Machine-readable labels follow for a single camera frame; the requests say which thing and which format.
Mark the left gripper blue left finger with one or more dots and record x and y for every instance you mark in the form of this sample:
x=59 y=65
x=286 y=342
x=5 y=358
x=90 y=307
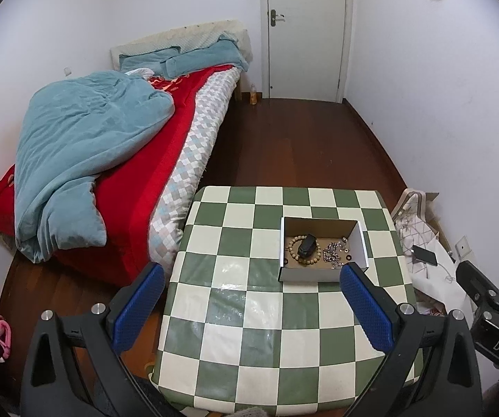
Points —
x=132 y=305

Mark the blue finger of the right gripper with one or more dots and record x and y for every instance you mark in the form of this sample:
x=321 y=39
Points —
x=476 y=285

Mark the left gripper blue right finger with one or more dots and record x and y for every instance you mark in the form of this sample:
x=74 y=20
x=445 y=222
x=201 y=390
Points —
x=373 y=307

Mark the black smart band watch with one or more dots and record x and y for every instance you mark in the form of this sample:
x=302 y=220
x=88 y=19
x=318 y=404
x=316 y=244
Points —
x=307 y=246

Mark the black smartphone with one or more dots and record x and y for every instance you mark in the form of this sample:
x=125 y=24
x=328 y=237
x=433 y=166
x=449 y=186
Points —
x=421 y=255

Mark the white cardboard box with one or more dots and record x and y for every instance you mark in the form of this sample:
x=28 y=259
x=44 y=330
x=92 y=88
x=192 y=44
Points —
x=339 y=242

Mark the red bed sheet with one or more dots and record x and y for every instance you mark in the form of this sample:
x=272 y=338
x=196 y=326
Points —
x=126 y=194

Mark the checkered patterned mattress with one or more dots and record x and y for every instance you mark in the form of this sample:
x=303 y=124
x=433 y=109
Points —
x=170 y=213

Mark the teal blue blanket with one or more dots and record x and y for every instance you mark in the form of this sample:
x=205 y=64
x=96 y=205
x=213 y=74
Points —
x=72 y=132

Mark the yellow drink bottle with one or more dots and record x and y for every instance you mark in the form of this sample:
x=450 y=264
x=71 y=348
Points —
x=253 y=95

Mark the teal pillow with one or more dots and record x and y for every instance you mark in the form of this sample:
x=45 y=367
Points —
x=172 y=62

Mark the white padded headboard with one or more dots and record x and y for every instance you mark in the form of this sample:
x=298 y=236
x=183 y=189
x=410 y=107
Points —
x=187 y=38

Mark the white door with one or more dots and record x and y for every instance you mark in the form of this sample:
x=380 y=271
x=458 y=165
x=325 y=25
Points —
x=305 y=48

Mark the white wall socket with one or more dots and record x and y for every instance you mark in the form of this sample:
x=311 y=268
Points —
x=463 y=249

